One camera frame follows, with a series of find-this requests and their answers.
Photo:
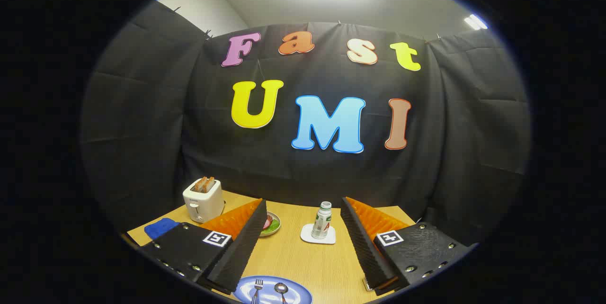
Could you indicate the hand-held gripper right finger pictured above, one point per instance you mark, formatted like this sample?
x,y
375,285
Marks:
x,y
364,247

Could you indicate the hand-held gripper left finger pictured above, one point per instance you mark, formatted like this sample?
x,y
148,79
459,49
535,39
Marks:
x,y
241,252

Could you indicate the green plate with food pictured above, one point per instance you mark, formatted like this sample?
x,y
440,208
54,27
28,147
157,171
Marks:
x,y
273,226

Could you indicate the small white drink bottle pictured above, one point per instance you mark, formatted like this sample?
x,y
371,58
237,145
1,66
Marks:
x,y
322,223

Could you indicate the white square coaster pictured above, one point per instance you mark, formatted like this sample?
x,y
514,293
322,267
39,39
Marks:
x,y
306,234

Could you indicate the white toaster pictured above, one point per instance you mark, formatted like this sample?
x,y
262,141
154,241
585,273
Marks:
x,y
203,204

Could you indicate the blue round plate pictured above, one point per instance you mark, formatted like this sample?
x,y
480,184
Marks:
x,y
300,294

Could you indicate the brown toast slice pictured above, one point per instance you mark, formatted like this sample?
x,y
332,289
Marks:
x,y
199,184
210,185

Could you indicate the blue cloth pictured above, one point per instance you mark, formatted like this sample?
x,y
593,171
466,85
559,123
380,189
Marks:
x,y
158,228

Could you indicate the small ceiling light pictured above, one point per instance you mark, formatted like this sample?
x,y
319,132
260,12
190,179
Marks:
x,y
475,22

